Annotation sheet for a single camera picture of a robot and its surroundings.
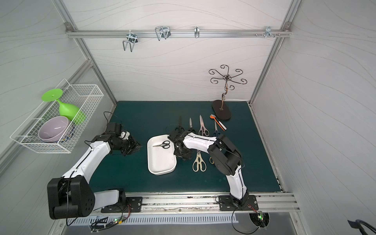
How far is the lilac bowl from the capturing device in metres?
0.57

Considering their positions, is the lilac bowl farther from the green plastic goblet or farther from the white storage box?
the white storage box

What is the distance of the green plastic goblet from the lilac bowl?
0.9 inches

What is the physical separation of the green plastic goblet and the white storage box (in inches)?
A: 15.2

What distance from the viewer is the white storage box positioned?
2.74ft

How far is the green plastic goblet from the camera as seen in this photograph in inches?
23.4

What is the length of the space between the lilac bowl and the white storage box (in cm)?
42
